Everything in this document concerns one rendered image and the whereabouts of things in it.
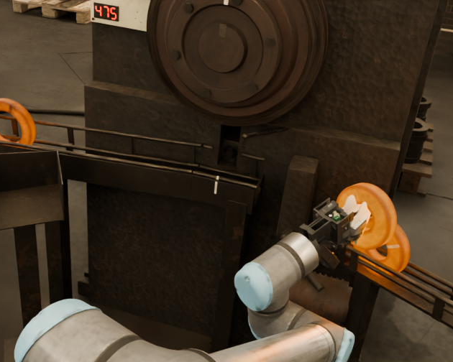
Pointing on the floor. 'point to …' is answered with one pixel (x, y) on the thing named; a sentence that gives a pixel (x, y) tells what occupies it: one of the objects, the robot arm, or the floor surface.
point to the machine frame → (395, 12)
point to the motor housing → (304, 298)
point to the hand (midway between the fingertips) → (366, 209)
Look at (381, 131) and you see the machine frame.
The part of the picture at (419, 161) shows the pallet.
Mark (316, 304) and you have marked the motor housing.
